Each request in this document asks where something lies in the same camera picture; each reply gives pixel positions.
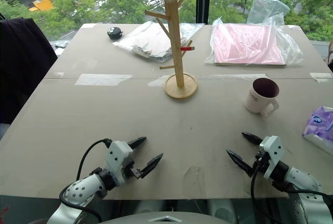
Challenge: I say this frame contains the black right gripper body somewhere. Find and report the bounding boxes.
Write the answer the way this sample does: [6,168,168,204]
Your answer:
[251,150,272,178]

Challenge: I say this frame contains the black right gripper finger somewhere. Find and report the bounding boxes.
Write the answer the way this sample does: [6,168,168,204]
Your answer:
[241,132,264,146]
[225,149,255,178]

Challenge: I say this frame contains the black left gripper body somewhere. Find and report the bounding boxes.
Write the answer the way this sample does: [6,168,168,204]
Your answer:
[123,158,143,181]

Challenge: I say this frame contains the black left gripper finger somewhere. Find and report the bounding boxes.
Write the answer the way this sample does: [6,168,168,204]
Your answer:
[127,136,147,150]
[140,153,164,180]

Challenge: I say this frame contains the white mug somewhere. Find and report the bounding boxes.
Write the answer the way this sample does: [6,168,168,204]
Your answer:
[243,77,280,118]

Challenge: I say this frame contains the wooden mug tree stand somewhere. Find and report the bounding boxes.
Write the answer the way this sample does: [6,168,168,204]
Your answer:
[144,0,199,101]

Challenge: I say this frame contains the silver robot torso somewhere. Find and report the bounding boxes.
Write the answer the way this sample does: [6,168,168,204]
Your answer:
[100,210,233,224]

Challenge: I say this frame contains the purple tissue pack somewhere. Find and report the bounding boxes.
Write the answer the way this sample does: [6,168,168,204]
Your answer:
[302,105,333,155]

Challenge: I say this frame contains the wide clear tape patch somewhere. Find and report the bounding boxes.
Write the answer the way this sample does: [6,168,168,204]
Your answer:
[74,73,134,87]

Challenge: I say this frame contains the pink sheet in clear bag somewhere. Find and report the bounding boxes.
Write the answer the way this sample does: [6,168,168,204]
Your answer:
[204,13,305,67]

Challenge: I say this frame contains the clear bag with grey cloth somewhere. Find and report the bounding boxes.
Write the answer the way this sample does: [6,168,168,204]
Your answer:
[112,21,204,63]

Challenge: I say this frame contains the black round object white dots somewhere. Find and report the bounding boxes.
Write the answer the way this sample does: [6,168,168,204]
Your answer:
[107,26,124,40]

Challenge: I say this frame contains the pale blue plastic bag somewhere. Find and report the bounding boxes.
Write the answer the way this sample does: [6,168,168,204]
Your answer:
[246,0,291,26]

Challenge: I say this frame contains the dark cloth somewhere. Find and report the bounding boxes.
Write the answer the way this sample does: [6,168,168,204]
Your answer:
[0,17,58,126]

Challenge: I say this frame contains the yellow truck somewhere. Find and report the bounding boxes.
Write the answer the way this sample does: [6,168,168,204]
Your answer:
[28,0,56,13]

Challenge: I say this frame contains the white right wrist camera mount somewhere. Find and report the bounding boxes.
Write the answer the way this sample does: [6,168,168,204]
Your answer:
[259,135,285,181]

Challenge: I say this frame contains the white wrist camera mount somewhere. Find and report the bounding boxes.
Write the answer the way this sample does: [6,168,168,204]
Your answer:
[259,135,285,181]
[105,140,134,186]

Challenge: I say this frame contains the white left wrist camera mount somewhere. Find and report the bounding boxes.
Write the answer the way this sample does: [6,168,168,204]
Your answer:
[105,140,134,186]

